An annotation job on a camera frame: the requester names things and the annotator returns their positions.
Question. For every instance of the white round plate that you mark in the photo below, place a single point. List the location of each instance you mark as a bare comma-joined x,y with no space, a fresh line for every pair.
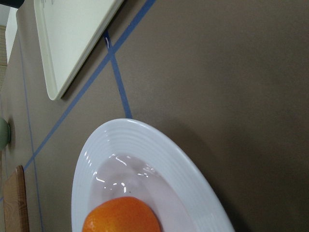
126,157

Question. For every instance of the orange mandarin fruit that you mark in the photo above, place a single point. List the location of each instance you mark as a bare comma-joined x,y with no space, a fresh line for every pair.
124,214

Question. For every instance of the cream bear print tray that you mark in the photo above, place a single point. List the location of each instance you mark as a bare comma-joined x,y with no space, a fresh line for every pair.
67,31

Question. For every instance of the light green bowl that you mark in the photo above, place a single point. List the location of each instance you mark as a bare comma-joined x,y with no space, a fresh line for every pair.
5,133

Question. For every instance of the brown wooden cutting board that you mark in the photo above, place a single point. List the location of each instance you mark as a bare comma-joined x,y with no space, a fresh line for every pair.
15,202

